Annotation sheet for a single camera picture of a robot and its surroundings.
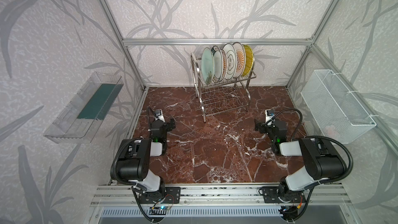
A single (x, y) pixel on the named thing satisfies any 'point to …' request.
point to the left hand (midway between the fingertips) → (165, 112)
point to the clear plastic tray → (80, 121)
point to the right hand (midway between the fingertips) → (264, 113)
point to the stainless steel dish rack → (222, 96)
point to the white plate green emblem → (232, 60)
